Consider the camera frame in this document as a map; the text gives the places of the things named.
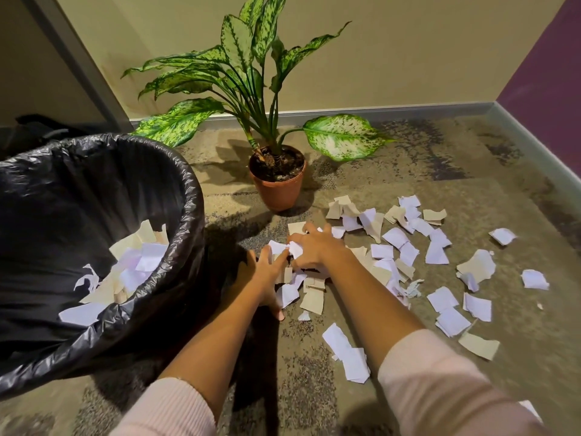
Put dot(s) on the person's left hand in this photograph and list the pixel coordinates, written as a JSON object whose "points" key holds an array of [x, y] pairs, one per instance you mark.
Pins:
{"points": [[261, 281]]}

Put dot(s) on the person's right hand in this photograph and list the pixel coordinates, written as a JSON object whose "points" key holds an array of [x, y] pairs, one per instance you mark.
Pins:
{"points": [[320, 252]]}

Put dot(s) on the person's left thumb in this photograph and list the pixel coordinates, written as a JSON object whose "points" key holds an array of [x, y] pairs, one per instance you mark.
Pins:
{"points": [[276, 307]]}

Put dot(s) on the person's right fingers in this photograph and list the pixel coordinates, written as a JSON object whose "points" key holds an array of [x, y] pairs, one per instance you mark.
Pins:
{"points": [[306, 238]]}

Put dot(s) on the white paper wad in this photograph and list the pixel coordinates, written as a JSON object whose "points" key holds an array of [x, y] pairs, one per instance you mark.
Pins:
{"points": [[280, 249]]}

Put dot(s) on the person's right forearm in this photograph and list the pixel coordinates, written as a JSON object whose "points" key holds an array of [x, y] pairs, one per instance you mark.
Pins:
{"points": [[399, 340]]}

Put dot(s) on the person's left forearm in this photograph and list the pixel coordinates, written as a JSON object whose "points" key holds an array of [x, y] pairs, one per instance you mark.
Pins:
{"points": [[213, 349]]}

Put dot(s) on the terracotta plastic flower pot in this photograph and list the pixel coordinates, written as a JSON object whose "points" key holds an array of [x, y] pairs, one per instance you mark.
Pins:
{"points": [[279, 192]]}

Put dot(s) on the dark potting soil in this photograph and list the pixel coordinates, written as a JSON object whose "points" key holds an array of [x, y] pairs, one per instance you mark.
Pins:
{"points": [[283, 167]]}

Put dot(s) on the scattered torn paper scraps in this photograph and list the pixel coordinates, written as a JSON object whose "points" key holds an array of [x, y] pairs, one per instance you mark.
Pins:
{"points": [[435, 254]]}

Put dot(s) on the heap of discarded paper pieces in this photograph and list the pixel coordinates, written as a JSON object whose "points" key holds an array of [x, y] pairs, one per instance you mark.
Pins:
{"points": [[131, 263]]}

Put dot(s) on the grey baseboard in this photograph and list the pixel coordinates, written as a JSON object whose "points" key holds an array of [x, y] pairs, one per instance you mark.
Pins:
{"points": [[408, 109]]}

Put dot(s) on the green variegated houseplant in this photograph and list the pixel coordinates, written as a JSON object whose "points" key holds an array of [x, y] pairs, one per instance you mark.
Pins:
{"points": [[236, 45]]}

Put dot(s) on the black plastic bin liner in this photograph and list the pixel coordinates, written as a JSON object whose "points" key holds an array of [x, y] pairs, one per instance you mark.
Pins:
{"points": [[50, 186]]}

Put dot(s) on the grey door frame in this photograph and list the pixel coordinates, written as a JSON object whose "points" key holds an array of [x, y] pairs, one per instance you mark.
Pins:
{"points": [[77, 58]]}

